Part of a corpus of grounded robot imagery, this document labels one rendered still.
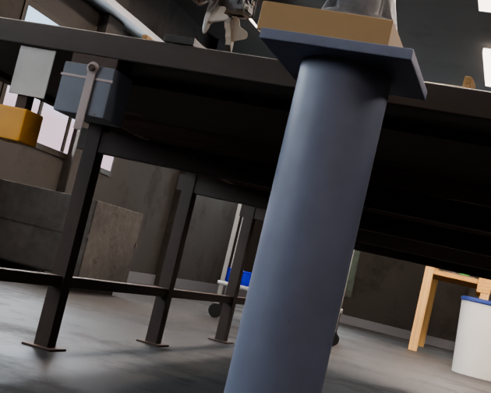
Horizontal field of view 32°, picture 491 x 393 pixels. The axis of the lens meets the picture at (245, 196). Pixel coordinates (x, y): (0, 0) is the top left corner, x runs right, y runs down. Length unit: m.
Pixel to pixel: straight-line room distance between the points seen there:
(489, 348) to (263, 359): 6.16
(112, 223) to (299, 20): 5.01
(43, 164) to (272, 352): 6.20
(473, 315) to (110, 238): 3.14
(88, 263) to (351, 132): 4.88
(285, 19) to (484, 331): 6.20
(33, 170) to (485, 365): 4.12
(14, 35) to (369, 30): 1.01
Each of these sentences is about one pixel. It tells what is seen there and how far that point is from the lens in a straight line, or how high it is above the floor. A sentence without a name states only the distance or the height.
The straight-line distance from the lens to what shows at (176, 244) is 4.13.
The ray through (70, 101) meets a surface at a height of 0.74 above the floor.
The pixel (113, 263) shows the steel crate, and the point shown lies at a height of 0.25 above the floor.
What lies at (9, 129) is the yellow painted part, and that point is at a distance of 2.14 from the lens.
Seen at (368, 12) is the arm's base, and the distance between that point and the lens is 1.58.
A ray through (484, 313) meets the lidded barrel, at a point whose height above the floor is 0.53.
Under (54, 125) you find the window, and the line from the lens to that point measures 7.60.
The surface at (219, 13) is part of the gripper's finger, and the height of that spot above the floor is 1.05.
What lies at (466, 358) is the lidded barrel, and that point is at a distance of 7.64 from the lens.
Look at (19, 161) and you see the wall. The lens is 7.29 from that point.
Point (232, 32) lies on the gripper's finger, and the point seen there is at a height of 1.04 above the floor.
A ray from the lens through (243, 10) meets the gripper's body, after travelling 2.19.
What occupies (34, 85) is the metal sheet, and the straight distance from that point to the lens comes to 2.16.
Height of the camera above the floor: 0.46
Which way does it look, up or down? 5 degrees up
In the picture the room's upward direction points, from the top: 13 degrees clockwise
